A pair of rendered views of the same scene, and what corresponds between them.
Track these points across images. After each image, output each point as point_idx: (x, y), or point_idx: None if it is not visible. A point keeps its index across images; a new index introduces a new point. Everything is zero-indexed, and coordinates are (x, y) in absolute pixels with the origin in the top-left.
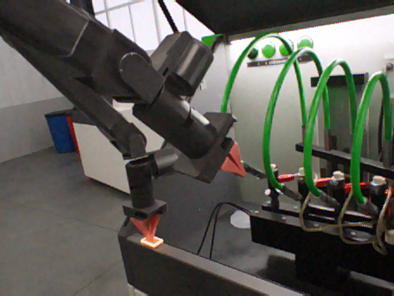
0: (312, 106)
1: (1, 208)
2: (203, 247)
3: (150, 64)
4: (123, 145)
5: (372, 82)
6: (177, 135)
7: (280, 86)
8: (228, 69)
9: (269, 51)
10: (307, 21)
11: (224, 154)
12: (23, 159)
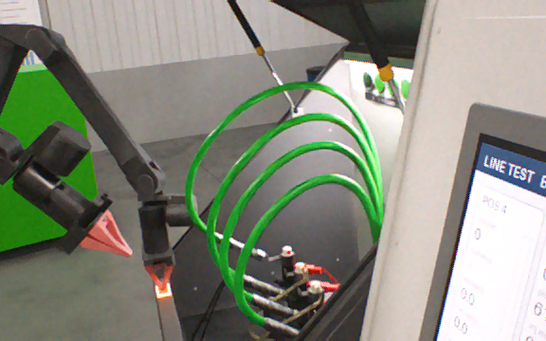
0: (239, 200)
1: (211, 191)
2: (247, 320)
3: (1, 156)
4: (132, 185)
5: (293, 189)
6: (41, 209)
7: (240, 163)
8: (351, 95)
9: (378, 85)
10: (409, 55)
11: (82, 233)
12: (269, 129)
